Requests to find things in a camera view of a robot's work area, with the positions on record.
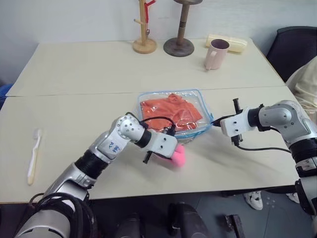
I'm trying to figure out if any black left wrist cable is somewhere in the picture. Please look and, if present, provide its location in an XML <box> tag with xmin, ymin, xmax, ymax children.
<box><xmin>125</xmin><ymin>112</ymin><xmax>177</xmax><ymax>130</ymax></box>

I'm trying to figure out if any person in beige clothing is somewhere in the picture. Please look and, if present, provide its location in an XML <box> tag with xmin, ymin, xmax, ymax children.
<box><xmin>285</xmin><ymin>58</ymin><xmax>317</xmax><ymax>118</ymax></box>

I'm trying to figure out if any clear plastic pouch blue trim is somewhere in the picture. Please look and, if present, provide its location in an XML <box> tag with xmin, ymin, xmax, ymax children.
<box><xmin>137</xmin><ymin>89</ymin><xmax>215</xmax><ymax>145</ymax></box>

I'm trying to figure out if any orange cloth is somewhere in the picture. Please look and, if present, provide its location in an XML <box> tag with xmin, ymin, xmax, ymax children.
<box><xmin>139</xmin><ymin>93</ymin><xmax>203</xmax><ymax>132</ymax></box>

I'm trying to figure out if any white beige toothbrush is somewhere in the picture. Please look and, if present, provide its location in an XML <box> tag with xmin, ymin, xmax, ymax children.
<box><xmin>26</xmin><ymin>128</ymin><xmax>42</xmax><ymax>186</ymax></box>

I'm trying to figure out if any white sneaker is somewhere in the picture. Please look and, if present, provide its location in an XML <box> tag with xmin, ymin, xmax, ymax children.
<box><xmin>286</xmin><ymin>192</ymin><xmax>301</xmax><ymax>205</ymax></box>
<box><xmin>243</xmin><ymin>190</ymin><xmax>264</xmax><ymax>211</ymax></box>

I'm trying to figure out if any pink plastic mug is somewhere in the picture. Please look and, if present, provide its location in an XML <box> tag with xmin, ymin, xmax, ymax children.
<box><xmin>204</xmin><ymin>39</ymin><xmax>230</xmax><ymax>72</ymax></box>

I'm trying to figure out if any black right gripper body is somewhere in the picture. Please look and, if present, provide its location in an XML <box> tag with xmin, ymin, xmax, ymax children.
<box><xmin>231</xmin><ymin>98</ymin><xmax>244</xmax><ymax>147</ymax></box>

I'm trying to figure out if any dark rounded shape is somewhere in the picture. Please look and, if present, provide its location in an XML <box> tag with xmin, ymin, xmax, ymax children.
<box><xmin>168</xmin><ymin>201</ymin><xmax>210</xmax><ymax>238</ymax></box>
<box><xmin>115</xmin><ymin>212</ymin><xmax>144</xmax><ymax>238</ymax></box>

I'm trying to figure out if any pink soft sponge block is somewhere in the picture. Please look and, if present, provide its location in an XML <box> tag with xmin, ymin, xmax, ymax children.
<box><xmin>165</xmin><ymin>144</ymin><xmax>187</xmax><ymax>172</ymax></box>

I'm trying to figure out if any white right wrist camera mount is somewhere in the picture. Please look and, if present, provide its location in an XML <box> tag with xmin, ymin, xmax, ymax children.
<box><xmin>219</xmin><ymin>107</ymin><xmax>258</xmax><ymax>137</ymax></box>

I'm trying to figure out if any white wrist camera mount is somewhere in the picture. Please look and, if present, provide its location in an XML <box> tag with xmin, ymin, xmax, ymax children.
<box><xmin>219</xmin><ymin>107</ymin><xmax>258</xmax><ymax>137</ymax></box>
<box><xmin>148</xmin><ymin>131</ymin><xmax>178</xmax><ymax>159</ymax></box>

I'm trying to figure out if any dark wooden hat stand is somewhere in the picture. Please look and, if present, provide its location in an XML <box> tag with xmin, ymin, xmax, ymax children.
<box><xmin>163</xmin><ymin>0</ymin><xmax>202</xmax><ymax>58</ymax></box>

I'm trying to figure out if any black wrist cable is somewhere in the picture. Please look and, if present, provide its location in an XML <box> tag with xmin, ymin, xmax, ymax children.
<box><xmin>125</xmin><ymin>112</ymin><xmax>177</xmax><ymax>130</ymax></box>
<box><xmin>232</xmin><ymin>138</ymin><xmax>292</xmax><ymax>154</ymax></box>

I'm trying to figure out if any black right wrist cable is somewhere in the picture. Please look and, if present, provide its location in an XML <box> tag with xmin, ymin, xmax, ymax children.
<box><xmin>232</xmin><ymin>138</ymin><xmax>292</xmax><ymax>154</ymax></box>

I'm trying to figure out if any pale yellow oblong case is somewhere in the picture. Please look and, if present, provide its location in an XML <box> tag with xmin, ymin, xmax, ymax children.
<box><xmin>205</xmin><ymin>34</ymin><xmax>249</xmax><ymax>55</ymax></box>

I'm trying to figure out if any dark brown flat bar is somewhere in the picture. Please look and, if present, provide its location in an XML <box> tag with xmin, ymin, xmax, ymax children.
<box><xmin>224</xmin><ymin>214</ymin><xmax>246</xmax><ymax>238</ymax></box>

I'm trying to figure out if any black shoulder cable bundle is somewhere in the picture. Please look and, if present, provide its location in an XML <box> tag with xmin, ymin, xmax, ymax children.
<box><xmin>28</xmin><ymin>192</ymin><xmax>98</xmax><ymax>238</ymax></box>

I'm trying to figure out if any black office chair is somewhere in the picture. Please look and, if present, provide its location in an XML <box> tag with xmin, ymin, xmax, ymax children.
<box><xmin>266</xmin><ymin>26</ymin><xmax>317</xmax><ymax>83</ymax></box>

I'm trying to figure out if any light wooden peg stand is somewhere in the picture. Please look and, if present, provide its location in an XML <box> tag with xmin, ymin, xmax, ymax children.
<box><xmin>132</xmin><ymin>0</ymin><xmax>158</xmax><ymax>54</ymax></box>

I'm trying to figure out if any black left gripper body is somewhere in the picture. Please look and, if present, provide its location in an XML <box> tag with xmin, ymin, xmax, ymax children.
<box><xmin>143</xmin><ymin>125</ymin><xmax>177</xmax><ymax>164</ymax></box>

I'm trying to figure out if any blue plastic stack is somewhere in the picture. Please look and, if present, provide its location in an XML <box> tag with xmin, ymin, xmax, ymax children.
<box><xmin>0</xmin><ymin>83</ymin><xmax>13</xmax><ymax>110</ymax></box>

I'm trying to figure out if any red lanyard with clip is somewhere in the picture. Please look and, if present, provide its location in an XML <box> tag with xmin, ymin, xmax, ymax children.
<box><xmin>144</xmin><ymin>0</ymin><xmax>158</xmax><ymax>37</ymax></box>

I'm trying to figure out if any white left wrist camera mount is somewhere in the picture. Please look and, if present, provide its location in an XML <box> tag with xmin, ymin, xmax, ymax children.
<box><xmin>148</xmin><ymin>131</ymin><xmax>178</xmax><ymax>159</ymax></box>

